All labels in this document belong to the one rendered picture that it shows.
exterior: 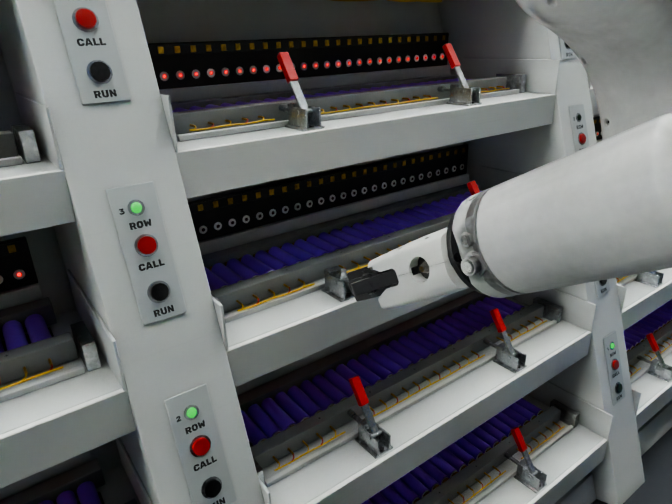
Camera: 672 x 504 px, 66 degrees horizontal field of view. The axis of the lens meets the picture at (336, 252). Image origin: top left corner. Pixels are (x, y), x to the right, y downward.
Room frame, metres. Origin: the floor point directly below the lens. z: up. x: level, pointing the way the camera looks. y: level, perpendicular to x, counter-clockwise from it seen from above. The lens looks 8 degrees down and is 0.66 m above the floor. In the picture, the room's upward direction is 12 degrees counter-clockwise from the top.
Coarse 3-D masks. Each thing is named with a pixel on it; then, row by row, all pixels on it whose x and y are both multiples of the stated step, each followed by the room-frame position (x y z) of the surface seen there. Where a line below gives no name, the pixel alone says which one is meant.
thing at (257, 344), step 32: (416, 192) 0.87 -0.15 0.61; (288, 224) 0.73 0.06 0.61; (224, 320) 0.48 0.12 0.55; (256, 320) 0.54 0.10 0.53; (288, 320) 0.54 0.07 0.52; (320, 320) 0.55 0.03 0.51; (352, 320) 0.58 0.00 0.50; (384, 320) 0.61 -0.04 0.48; (256, 352) 0.51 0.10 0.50; (288, 352) 0.53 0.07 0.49
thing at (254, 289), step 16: (432, 224) 0.74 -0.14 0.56; (368, 240) 0.69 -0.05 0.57; (384, 240) 0.69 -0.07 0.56; (400, 240) 0.70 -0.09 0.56; (320, 256) 0.64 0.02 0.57; (336, 256) 0.64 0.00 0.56; (352, 256) 0.66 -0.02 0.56; (368, 256) 0.67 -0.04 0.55; (272, 272) 0.60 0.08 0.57; (288, 272) 0.60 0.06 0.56; (304, 272) 0.61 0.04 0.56; (320, 272) 0.63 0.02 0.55; (224, 288) 0.57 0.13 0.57; (240, 288) 0.57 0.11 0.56; (256, 288) 0.58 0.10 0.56; (272, 288) 0.59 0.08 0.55; (288, 288) 0.59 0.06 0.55; (224, 304) 0.56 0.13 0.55; (240, 304) 0.56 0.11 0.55; (256, 304) 0.56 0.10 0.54
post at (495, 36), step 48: (480, 0) 0.91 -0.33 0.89; (480, 48) 0.92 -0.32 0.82; (528, 48) 0.85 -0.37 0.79; (576, 96) 0.85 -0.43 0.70; (480, 144) 0.95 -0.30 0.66; (528, 144) 0.87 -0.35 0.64; (576, 288) 0.83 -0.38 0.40; (576, 384) 0.85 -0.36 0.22; (624, 384) 0.86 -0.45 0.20; (624, 432) 0.84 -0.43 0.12; (624, 480) 0.83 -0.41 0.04
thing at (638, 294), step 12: (624, 276) 1.00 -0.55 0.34; (636, 276) 0.99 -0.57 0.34; (648, 276) 0.96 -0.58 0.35; (660, 276) 0.96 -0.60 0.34; (624, 288) 0.86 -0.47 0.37; (636, 288) 0.95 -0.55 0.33; (648, 288) 0.95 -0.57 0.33; (660, 288) 0.95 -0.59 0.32; (624, 300) 0.86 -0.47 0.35; (636, 300) 0.91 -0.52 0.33; (648, 300) 0.93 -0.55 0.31; (660, 300) 0.96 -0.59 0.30; (624, 312) 0.87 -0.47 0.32; (636, 312) 0.91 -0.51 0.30; (648, 312) 0.94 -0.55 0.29; (624, 324) 0.89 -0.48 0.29
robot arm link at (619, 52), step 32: (544, 0) 0.31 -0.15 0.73; (576, 0) 0.30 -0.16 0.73; (608, 0) 0.30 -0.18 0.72; (640, 0) 0.30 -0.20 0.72; (576, 32) 0.34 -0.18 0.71; (608, 32) 0.33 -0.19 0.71; (640, 32) 0.33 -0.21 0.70; (608, 64) 0.36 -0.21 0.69; (640, 64) 0.35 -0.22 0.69; (608, 96) 0.38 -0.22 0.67; (640, 96) 0.36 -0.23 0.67; (608, 128) 0.39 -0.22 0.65
